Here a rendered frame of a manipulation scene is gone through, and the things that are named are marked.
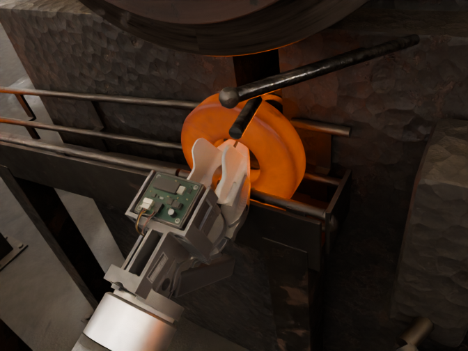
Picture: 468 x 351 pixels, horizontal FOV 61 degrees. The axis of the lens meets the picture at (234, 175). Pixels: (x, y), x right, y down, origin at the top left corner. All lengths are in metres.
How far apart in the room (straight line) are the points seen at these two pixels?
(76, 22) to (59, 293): 0.98
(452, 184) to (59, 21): 0.56
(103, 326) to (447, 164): 0.32
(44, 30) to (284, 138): 0.44
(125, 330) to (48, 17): 0.48
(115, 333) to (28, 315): 1.09
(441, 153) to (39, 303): 1.28
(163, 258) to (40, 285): 1.15
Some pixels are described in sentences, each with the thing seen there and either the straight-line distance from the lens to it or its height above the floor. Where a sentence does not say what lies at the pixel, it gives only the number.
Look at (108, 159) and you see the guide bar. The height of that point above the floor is 0.70.
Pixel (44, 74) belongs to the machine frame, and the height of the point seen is 0.76.
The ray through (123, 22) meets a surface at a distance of 0.42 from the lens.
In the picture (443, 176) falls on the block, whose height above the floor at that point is 0.80.
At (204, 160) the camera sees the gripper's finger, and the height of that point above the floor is 0.76.
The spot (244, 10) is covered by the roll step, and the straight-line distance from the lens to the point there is 0.31.
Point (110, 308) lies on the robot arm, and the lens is 0.37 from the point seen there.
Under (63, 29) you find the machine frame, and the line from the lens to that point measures 0.67.
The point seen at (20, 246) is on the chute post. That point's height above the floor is 0.01.
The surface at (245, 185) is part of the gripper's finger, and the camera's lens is 0.43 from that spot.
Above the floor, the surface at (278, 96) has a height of 0.77.
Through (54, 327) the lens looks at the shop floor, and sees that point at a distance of 1.37.
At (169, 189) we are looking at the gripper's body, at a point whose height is 0.79.
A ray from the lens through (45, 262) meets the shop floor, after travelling 1.56.
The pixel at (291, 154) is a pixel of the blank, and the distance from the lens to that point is 0.42.
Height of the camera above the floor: 1.03
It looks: 40 degrees down
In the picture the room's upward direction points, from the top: 11 degrees counter-clockwise
